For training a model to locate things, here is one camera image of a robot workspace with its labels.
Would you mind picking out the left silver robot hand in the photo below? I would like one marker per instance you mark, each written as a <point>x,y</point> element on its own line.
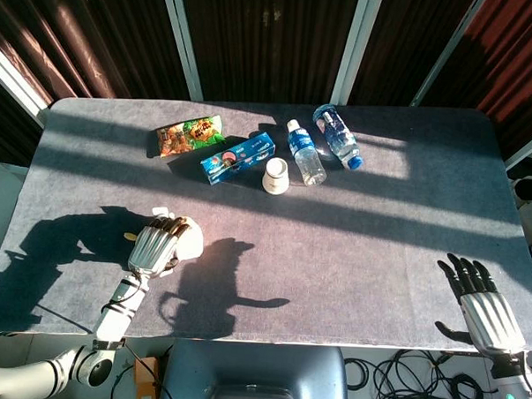
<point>151,247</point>

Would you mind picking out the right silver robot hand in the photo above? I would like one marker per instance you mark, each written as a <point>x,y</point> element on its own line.
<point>486,306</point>

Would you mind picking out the yellow plush toy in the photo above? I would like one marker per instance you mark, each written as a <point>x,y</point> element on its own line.
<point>189,240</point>

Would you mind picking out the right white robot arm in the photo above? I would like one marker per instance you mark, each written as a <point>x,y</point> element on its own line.
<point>516,383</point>

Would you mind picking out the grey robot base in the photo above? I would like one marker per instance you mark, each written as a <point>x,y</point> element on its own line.
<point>253,380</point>

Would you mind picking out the green orange snack bag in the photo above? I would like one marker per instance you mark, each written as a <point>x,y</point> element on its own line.
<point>190,135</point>

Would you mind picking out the blue cookie box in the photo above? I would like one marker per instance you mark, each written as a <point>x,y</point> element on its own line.
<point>239,158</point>

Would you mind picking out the black chair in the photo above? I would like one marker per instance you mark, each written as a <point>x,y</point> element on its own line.
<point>531,184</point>

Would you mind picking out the orange box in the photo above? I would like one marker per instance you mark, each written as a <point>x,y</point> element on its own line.
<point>145,382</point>

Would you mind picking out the white paper cup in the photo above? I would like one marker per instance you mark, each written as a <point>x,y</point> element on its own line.
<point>275,176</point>

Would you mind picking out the grey table cloth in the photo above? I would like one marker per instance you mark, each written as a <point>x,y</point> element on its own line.
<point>335,238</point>

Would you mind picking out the white-capped water bottle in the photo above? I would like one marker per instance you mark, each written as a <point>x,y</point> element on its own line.
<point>305,152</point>

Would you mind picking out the blue-capped water bottle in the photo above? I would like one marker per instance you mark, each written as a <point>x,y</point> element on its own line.
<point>338,136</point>

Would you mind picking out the white frame post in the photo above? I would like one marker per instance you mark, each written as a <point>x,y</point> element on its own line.
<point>447,50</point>
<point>350,46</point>
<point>528,149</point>
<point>15,78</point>
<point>183,37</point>

